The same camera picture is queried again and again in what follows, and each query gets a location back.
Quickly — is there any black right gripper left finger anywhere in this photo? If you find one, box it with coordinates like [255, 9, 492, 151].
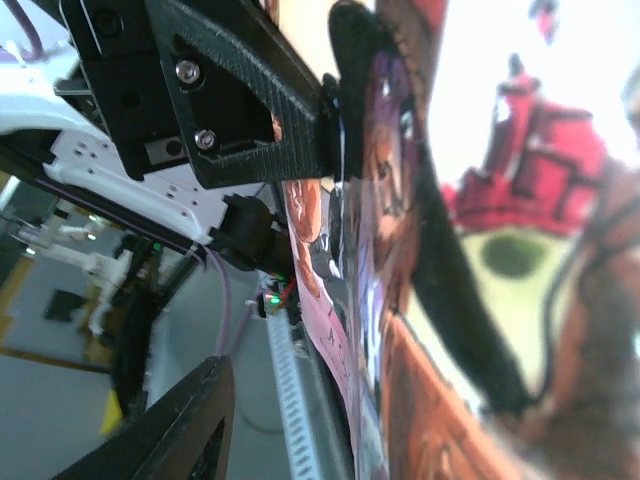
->
[56, 356, 235, 480]

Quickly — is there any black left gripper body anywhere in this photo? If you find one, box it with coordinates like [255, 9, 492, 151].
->
[59, 1, 200, 181]

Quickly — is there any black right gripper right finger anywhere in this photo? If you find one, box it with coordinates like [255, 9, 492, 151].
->
[329, 1, 528, 415]

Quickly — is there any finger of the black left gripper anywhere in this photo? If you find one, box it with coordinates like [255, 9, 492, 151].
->
[146, 1, 338, 189]

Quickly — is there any pink Taming of Shrew book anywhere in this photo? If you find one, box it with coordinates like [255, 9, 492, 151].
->
[272, 1, 639, 479]

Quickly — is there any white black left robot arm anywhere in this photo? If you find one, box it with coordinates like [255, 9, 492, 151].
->
[1, 1, 338, 277]

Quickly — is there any left controller circuit board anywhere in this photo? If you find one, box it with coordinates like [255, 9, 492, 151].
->
[245, 272, 297, 320]

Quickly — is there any light blue slotted cable duct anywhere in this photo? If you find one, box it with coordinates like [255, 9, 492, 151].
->
[266, 311, 322, 480]

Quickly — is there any black aluminium frame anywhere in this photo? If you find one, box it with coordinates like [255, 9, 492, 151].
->
[0, 139, 211, 421]

